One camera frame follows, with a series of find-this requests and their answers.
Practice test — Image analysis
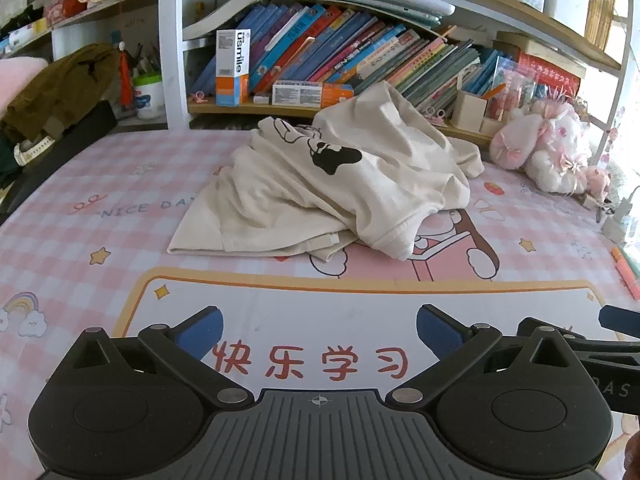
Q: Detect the lying white orange box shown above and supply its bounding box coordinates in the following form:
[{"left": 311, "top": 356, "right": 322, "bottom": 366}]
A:
[{"left": 271, "top": 80, "right": 355, "bottom": 109}]

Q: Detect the upright white orange box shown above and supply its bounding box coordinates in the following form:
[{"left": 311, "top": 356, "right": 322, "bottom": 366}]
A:
[{"left": 216, "top": 29, "right": 252, "bottom": 107}]

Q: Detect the pink fluffy cloth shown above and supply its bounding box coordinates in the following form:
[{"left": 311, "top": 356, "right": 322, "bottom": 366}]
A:
[{"left": 0, "top": 56, "right": 48, "bottom": 116}]

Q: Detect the white charger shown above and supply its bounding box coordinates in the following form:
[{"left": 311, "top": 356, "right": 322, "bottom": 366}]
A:
[{"left": 602, "top": 200, "right": 633, "bottom": 241}]

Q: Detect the black chair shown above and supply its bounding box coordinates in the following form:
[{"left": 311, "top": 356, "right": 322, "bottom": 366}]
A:
[{"left": 0, "top": 100, "right": 118, "bottom": 211}]

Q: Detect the red tassel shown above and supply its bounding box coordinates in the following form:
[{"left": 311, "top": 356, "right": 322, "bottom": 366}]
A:
[{"left": 119, "top": 42, "right": 132, "bottom": 108}]

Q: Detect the olive green jacket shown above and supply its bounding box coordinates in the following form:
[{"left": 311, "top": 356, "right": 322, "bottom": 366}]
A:
[{"left": 0, "top": 42, "right": 121, "bottom": 143}]

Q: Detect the cream printed t-shirt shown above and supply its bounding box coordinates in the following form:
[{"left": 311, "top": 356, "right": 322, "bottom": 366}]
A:
[{"left": 166, "top": 81, "right": 485, "bottom": 262}]

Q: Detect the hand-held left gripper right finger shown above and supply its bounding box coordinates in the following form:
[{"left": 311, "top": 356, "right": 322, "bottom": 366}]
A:
[{"left": 385, "top": 304, "right": 583, "bottom": 406}]

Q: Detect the white storage box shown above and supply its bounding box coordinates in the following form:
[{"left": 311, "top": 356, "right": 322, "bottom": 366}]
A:
[{"left": 542, "top": 0, "right": 591, "bottom": 36}]

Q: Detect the orange highlighter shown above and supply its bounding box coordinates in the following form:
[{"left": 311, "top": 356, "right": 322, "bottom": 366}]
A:
[{"left": 611, "top": 246, "right": 640, "bottom": 301}]

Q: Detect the red box on shelf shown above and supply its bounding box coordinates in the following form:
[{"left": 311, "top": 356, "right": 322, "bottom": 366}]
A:
[{"left": 517, "top": 52, "right": 583, "bottom": 92}]

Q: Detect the white wrist watch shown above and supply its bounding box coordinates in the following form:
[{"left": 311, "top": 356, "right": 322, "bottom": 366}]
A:
[{"left": 14, "top": 132, "right": 55, "bottom": 167}]

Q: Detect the pink white plush rabbit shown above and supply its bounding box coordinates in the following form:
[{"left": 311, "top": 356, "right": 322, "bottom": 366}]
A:
[{"left": 490, "top": 100, "right": 593, "bottom": 196}]

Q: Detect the white pen cup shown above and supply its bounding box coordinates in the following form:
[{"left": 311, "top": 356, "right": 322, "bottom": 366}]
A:
[{"left": 132, "top": 72, "right": 165, "bottom": 120}]

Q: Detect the white bookshelf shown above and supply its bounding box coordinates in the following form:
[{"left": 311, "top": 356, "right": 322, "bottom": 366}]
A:
[{"left": 0, "top": 0, "right": 631, "bottom": 161}]

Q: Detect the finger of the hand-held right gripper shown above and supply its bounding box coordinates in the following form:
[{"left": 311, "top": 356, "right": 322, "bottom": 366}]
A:
[
  {"left": 599, "top": 305, "right": 640, "bottom": 332},
  {"left": 517, "top": 317, "right": 640, "bottom": 361}
]

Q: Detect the small pink plush toy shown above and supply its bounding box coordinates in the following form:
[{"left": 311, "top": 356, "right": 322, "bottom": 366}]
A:
[{"left": 582, "top": 165, "right": 613, "bottom": 197}]

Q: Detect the beige pen holder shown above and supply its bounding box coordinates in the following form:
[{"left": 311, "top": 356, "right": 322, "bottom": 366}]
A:
[{"left": 452, "top": 90, "right": 488, "bottom": 131}]

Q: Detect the pink checked table mat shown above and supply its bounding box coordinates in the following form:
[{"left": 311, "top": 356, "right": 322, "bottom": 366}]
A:
[{"left": 0, "top": 125, "right": 640, "bottom": 480}]

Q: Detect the row of colourful books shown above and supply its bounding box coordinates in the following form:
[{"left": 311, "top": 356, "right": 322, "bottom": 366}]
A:
[{"left": 187, "top": 2, "right": 501, "bottom": 111}]

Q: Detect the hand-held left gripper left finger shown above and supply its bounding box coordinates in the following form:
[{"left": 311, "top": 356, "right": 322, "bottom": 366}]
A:
[{"left": 65, "top": 306, "right": 255, "bottom": 407}]

